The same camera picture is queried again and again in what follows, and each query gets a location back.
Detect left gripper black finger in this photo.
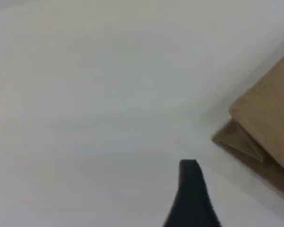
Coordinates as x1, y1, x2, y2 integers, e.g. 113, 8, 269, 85
162, 159, 222, 227

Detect brown burlap tote bag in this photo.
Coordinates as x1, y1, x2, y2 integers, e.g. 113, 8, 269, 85
210, 46, 284, 202

